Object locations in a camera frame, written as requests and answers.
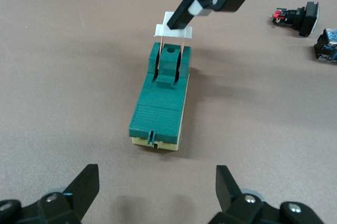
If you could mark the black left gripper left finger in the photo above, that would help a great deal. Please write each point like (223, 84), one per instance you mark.
(68, 205)

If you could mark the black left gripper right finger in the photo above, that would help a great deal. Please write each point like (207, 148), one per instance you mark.
(237, 208)

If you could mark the square black pushbutton red terminals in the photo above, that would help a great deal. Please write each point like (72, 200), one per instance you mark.
(308, 19)

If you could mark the green mushroom push button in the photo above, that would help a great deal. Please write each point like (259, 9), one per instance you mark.
(327, 48)

